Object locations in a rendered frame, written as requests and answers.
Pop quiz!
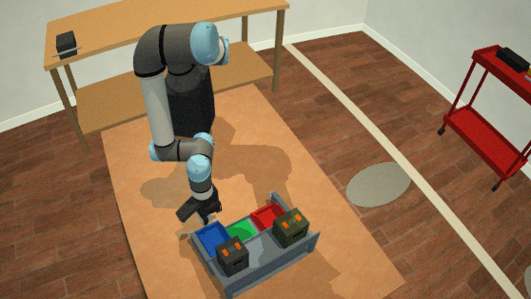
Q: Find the red bin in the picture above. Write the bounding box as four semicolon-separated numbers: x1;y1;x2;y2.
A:
250;202;285;231

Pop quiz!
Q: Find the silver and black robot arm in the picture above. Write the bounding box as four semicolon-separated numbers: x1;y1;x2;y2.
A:
133;21;228;223

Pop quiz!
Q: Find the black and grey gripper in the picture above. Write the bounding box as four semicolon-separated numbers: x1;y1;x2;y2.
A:
194;183;222;227

